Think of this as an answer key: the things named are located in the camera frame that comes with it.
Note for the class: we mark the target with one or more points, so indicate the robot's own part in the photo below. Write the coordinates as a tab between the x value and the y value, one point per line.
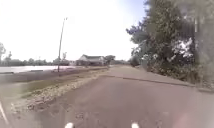
69	125
135	125

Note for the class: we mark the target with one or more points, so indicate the tall lamp pole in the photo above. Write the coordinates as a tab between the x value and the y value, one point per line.
60	46

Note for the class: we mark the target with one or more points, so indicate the row of trees and bushes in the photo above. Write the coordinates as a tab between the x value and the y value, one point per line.
175	43

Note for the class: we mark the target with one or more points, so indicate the pale water surface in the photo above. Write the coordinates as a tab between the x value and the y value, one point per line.
25	69

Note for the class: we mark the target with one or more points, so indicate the grass verge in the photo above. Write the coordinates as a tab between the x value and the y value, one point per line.
35	85

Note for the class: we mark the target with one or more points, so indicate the gravel strip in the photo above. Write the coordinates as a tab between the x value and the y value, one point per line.
51	93

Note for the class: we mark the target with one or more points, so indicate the low building with pitched roof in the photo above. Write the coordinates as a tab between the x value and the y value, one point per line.
90	60

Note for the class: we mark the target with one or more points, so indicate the brown dirt road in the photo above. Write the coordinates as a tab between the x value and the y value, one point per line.
128	100

